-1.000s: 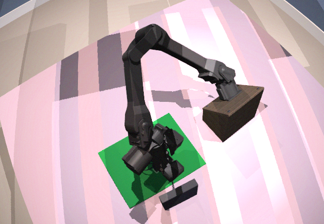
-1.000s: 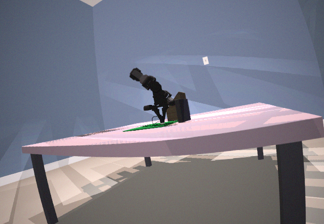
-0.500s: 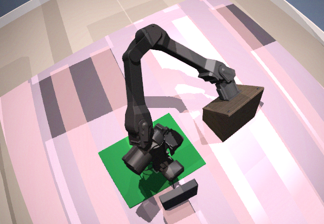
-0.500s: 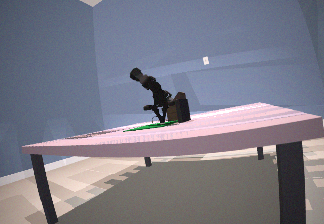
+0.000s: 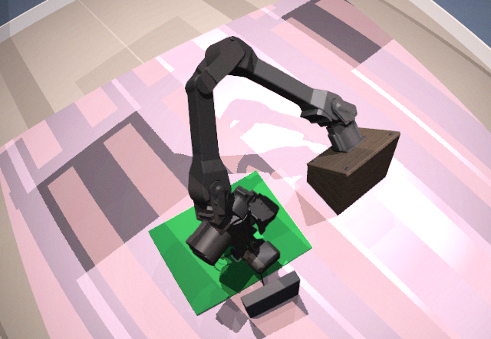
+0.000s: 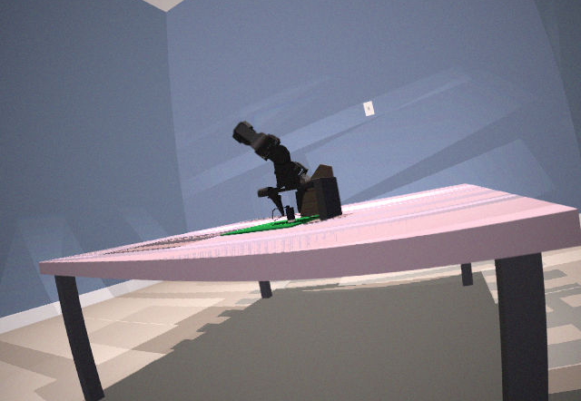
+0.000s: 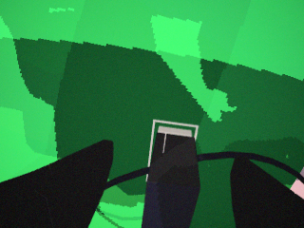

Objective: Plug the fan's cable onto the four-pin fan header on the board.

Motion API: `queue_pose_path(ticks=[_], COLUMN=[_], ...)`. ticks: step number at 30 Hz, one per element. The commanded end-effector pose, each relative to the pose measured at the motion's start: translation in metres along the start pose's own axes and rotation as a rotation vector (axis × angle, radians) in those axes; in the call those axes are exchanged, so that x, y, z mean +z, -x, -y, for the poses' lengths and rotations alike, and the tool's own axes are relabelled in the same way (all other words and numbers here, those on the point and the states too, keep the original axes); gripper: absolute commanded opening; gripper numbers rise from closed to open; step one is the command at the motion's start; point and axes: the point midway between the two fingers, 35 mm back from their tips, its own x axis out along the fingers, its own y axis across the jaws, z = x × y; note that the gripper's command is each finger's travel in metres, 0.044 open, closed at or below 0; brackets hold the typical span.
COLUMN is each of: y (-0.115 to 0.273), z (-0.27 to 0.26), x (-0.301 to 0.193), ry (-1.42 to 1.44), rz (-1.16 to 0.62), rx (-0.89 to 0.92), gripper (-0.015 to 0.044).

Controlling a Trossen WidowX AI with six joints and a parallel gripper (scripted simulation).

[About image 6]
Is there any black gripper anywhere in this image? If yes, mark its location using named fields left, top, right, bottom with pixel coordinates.
left=257, top=165, right=314, bottom=213

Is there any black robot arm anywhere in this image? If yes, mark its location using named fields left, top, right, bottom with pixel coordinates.
left=232, top=121, right=311, bottom=183

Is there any black fan cable plug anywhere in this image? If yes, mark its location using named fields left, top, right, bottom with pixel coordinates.
left=272, top=205, right=319, bottom=221

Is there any green circuit board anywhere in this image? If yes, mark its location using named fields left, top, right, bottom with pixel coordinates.
left=220, top=217, right=320, bottom=236

